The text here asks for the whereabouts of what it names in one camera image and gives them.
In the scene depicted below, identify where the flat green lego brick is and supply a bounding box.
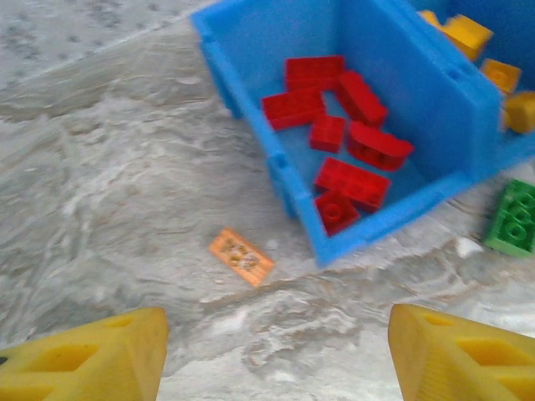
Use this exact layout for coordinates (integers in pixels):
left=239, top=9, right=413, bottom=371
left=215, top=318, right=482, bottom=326
left=484, top=179, right=535, bottom=258

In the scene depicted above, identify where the blue plastic bin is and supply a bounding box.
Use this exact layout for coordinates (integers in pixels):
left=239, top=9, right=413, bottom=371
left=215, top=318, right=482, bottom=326
left=407, top=0, right=535, bottom=185
left=190, top=0, right=505, bottom=268

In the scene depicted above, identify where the small red lego brick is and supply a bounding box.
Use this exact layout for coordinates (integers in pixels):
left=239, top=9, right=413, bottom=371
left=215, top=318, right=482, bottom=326
left=308, top=114, right=346, bottom=154
left=315, top=190, right=360, bottom=237

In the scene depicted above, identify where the yellow lego brick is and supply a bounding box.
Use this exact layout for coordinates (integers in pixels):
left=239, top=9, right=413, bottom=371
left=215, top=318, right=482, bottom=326
left=442, top=14, right=494, bottom=62

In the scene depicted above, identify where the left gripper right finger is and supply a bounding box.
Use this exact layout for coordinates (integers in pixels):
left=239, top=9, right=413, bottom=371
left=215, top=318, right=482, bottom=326
left=387, top=303, right=535, bottom=401

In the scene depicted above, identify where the long red lego brick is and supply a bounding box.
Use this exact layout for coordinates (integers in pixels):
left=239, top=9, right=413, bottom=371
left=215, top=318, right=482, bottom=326
left=261, top=87, right=327, bottom=130

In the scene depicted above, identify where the printed flat tile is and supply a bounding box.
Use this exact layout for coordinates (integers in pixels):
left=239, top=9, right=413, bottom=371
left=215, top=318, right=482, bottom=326
left=208, top=227, right=276, bottom=288

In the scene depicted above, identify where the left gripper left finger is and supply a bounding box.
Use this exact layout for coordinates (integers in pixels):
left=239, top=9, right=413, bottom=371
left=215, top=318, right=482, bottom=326
left=0, top=307, right=170, bottom=401

